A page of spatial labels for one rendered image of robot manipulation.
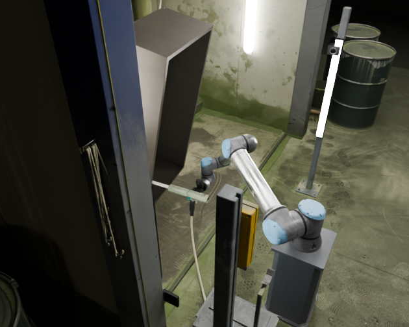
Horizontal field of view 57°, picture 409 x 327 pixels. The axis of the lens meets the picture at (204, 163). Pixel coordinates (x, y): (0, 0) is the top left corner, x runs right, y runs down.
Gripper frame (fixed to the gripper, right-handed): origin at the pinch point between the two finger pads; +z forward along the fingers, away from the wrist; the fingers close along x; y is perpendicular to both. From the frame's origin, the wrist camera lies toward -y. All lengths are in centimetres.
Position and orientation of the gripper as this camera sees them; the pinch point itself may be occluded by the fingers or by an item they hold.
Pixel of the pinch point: (191, 198)
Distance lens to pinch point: 271.8
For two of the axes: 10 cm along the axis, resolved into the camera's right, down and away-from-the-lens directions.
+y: -0.8, 8.5, 5.2
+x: -9.2, -2.6, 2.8
